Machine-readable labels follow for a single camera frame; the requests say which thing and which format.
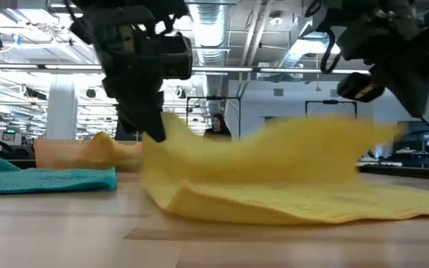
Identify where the long ceiling strip light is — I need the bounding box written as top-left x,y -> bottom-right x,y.
0,63 -> 429,77

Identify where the teal microfiber towel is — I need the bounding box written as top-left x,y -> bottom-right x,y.
0,154 -> 118,197

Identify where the black station frame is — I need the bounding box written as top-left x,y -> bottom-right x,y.
185,95 -> 243,141
304,99 -> 359,121

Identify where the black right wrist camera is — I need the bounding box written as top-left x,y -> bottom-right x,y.
336,71 -> 386,103

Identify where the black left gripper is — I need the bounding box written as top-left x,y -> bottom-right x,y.
83,5 -> 168,144

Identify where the golden yellow microfiber towel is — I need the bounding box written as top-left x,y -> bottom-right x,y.
142,112 -> 429,226

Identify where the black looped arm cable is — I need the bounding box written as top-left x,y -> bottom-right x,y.
319,28 -> 337,74

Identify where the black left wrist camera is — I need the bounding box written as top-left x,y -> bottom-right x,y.
158,32 -> 194,81

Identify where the person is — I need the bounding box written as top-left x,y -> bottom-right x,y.
203,112 -> 233,143

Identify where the black computer monitor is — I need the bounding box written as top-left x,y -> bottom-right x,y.
114,118 -> 143,142
393,119 -> 429,152

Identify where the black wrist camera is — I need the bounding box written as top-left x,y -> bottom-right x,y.
158,32 -> 194,81
336,71 -> 386,103

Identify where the pale yellow microfiber towel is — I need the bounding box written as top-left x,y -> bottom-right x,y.
83,130 -> 144,173

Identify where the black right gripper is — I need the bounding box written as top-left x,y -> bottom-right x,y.
328,6 -> 429,119

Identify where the white building pillar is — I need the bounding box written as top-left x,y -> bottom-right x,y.
45,76 -> 80,141

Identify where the bright ceiling light panel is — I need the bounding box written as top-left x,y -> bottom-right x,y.
288,36 -> 341,57

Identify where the orange translucent plastic bin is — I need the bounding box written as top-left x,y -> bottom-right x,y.
33,138 -> 144,174

